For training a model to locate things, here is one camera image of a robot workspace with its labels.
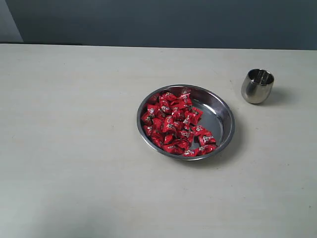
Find round stainless steel plate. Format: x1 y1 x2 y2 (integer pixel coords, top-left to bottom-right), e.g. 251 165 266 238
136 84 235 161

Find stainless steel cup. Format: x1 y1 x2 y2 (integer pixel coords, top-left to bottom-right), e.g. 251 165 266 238
241 68 274 104

